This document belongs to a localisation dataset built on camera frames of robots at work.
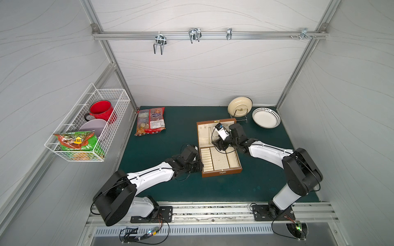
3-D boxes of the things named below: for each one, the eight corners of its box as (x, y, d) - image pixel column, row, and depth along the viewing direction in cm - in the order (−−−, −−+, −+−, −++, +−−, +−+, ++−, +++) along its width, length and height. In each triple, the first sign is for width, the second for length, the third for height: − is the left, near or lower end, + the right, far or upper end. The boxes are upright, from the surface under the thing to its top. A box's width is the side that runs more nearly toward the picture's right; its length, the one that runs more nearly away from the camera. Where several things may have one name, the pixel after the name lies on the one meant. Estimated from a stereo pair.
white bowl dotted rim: (255, 128, 110) (257, 125, 107) (250, 110, 122) (251, 107, 119) (282, 128, 110) (284, 125, 107) (274, 110, 122) (275, 107, 119)
